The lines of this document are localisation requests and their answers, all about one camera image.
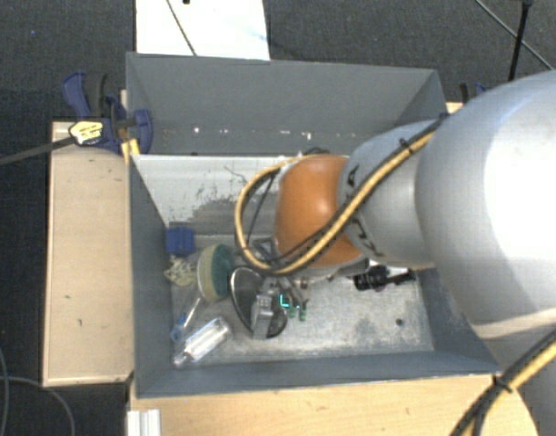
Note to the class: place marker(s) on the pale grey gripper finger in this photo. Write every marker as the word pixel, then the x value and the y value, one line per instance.
pixel 262 329
pixel 266 303

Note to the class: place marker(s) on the green and cream round sponge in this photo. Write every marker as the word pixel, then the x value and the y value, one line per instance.
pixel 216 270

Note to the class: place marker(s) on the clear plastic bottle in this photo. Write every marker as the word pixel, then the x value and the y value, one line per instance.
pixel 203 341

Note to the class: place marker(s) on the blue plastic block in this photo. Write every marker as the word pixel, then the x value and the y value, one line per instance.
pixel 180 240

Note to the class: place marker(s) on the pale wood board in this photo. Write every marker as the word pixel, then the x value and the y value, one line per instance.
pixel 89 261

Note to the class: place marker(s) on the grey metal bin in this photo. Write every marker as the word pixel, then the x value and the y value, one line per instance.
pixel 269 102

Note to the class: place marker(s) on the black cylinder on white bracket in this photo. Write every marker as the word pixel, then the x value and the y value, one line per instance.
pixel 373 280

